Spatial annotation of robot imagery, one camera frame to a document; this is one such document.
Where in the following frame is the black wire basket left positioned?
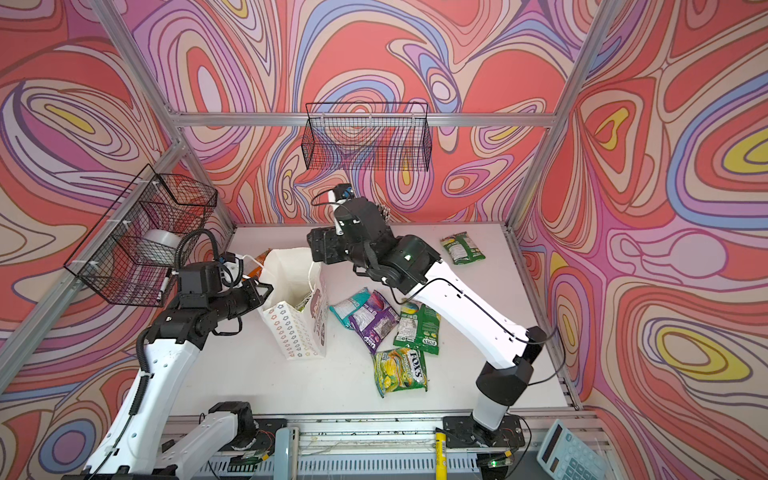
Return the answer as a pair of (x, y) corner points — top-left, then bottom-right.
(64, 165), (218, 307)

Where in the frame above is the black wire basket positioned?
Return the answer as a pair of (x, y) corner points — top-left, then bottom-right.
(64, 165), (218, 307)
(301, 101), (433, 172)

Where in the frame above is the white calculator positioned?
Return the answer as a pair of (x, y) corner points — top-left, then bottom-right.
(536, 420), (607, 480)

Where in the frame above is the yellow green Fox's packet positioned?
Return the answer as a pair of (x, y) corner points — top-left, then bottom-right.
(373, 347), (428, 398)

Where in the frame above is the teal snack packet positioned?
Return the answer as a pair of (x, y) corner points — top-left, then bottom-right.
(329, 287), (371, 330)

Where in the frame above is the green white snack packet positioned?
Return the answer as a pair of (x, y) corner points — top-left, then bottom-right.
(393, 302), (442, 355)

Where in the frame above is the purple snack packet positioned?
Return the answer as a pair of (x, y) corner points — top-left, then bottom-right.
(350, 291), (400, 355)

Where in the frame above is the yellow marker pen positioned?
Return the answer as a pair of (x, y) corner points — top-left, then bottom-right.
(435, 429), (447, 480)

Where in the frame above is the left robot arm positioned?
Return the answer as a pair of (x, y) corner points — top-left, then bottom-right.
(77, 279), (273, 479)

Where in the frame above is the black wire basket back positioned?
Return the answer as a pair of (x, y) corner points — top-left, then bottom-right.
(301, 101), (433, 172)

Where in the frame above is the orange snack packet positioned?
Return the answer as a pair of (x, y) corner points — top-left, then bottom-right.
(245, 248), (272, 278)

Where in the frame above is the small green packet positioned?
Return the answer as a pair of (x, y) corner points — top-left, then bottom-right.
(295, 292), (314, 312)
(440, 231), (486, 265)

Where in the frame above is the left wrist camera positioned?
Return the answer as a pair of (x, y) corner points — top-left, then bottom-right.
(178, 261), (222, 296)

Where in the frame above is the black marker pen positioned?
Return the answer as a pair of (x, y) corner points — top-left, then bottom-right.
(156, 276), (170, 302)

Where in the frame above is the silver tape roll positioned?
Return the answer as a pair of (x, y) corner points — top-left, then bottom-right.
(136, 229), (181, 266)

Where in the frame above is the white patterned paper bag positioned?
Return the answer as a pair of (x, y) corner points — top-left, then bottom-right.
(243, 247), (328, 361)

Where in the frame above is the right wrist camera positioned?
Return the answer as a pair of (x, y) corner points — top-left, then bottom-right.
(328, 183), (356, 208)

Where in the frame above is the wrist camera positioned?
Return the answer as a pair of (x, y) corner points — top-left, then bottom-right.
(178, 261), (222, 296)
(328, 183), (356, 208)

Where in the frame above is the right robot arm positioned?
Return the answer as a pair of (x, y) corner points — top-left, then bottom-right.
(307, 184), (549, 433)

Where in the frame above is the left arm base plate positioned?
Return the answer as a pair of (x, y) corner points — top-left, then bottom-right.
(217, 417), (288, 455)

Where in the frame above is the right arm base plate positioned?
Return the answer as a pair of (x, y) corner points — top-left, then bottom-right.
(441, 415), (526, 451)

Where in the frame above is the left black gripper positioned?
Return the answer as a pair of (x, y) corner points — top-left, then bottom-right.
(205, 276), (273, 324)

